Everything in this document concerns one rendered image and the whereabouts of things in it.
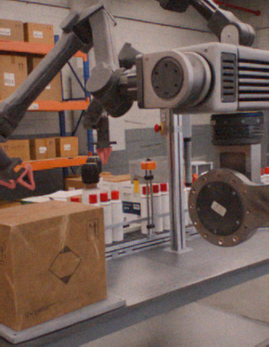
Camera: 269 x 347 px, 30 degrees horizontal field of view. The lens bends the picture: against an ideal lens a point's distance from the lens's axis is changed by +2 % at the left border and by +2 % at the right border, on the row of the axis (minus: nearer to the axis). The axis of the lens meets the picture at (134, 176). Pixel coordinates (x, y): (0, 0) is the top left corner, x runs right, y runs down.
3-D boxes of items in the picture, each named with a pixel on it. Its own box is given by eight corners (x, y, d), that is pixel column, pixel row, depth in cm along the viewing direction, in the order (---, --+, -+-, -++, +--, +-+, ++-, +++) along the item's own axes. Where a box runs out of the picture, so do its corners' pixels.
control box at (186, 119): (183, 135, 217) (182, 90, 215) (191, 137, 200) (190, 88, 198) (160, 137, 216) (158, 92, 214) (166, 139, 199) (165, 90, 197)
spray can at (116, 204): (118, 238, 206) (115, 189, 204) (126, 240, 202) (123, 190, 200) (107, 240, 203) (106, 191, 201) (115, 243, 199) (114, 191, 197)
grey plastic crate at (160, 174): (169, 178, 469) (168, 155, 467) (206, 180, 444) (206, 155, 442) (129, 186, 423) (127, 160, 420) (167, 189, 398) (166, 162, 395)
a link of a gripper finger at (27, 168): (30, 179, 158) (12, 158, 153) (45, 180, 153) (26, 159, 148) (17, 195, 154) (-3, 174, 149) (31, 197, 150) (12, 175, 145)
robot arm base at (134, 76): (142, 108, 115) (140, 54, 114) (117, 110, 120) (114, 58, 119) (166, 108, 121) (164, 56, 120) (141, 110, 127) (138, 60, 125)
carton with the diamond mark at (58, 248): (58, 281, 165) (54, 199, 162) (107, 298, 148) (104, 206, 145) (-29, 308, 144) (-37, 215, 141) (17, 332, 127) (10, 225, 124)
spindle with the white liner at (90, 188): (94, 224, 235) (92, 161, 232) (106, 227, 228) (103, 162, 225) (79, 227, 229) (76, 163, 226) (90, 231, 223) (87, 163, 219)
